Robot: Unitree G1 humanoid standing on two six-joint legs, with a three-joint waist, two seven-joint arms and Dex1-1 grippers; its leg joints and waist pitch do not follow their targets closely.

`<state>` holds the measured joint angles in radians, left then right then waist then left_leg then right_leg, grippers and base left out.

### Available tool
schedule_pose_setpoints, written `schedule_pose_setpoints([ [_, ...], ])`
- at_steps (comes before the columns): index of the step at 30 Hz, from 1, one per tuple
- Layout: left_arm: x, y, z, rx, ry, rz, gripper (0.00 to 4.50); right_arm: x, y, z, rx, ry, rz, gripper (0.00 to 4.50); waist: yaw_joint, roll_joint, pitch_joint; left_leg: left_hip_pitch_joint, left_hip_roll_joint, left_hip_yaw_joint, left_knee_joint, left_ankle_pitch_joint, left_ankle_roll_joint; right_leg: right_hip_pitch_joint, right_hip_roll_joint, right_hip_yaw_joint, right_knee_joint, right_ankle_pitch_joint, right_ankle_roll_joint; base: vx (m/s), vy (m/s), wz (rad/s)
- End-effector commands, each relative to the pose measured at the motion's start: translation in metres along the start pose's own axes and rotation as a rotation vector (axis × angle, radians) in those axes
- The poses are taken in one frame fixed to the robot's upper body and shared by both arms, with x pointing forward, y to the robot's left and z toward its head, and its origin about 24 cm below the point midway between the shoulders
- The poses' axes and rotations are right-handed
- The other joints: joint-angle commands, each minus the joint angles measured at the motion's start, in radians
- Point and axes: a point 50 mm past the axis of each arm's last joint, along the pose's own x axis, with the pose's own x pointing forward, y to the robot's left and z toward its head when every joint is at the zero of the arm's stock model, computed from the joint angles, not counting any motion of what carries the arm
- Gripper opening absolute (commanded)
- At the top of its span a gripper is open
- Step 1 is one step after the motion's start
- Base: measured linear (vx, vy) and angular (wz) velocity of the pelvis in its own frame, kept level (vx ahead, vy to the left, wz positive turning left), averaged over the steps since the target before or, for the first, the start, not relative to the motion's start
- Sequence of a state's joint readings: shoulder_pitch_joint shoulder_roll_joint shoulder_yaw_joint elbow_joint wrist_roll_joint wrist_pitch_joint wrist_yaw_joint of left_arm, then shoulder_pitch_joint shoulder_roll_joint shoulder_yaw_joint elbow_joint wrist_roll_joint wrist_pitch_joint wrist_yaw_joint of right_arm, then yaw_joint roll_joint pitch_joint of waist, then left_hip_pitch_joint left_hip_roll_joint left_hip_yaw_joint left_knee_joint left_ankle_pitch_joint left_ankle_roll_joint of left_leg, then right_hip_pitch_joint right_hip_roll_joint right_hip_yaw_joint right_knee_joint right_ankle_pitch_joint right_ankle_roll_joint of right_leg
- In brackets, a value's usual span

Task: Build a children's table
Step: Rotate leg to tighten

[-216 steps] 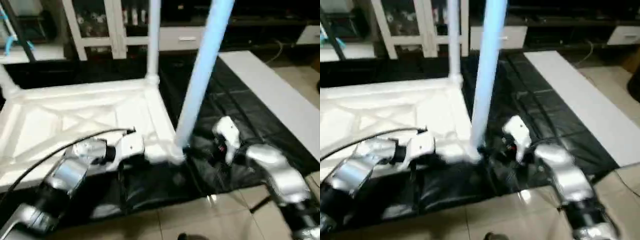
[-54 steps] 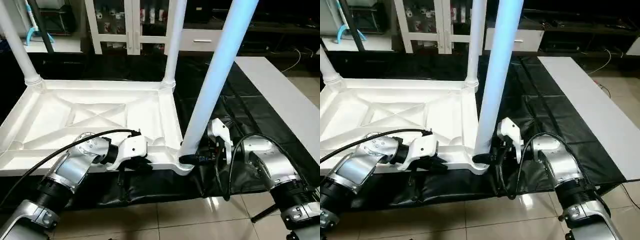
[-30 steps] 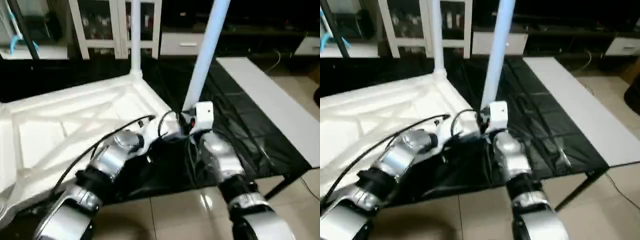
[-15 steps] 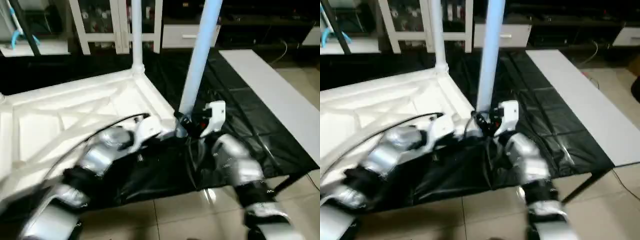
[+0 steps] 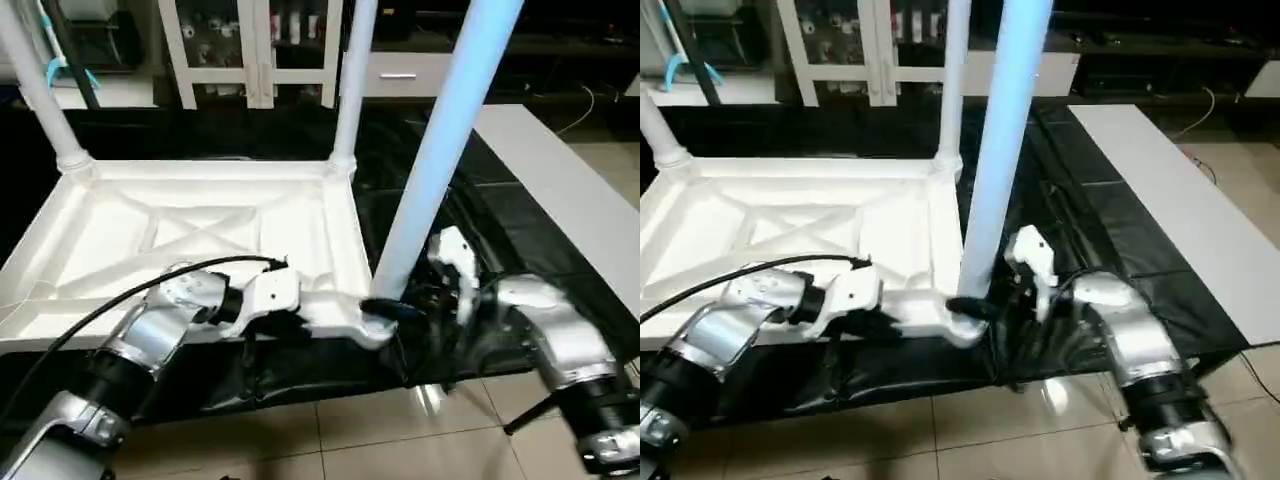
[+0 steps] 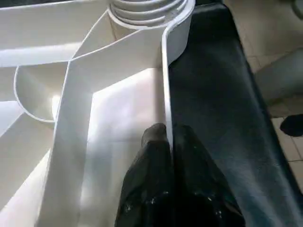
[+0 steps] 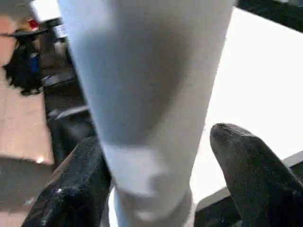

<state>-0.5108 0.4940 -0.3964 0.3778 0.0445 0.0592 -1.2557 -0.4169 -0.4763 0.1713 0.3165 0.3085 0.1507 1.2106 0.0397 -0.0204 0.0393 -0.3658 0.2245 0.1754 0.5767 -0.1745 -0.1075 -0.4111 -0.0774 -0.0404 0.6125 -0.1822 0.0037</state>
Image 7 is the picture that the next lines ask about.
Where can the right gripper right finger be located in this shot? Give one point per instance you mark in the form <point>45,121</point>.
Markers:
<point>255,179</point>

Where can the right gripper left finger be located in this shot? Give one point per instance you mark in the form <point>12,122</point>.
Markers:
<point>71,189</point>

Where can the white plastic table top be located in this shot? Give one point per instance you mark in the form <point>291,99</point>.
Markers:
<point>255,94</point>

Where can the white plastic table leg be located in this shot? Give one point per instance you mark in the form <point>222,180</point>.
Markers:
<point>147,94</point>

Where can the black work mat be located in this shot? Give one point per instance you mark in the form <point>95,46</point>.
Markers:
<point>71,132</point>

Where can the black backpack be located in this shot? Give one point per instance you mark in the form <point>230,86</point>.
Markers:
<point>23,66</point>

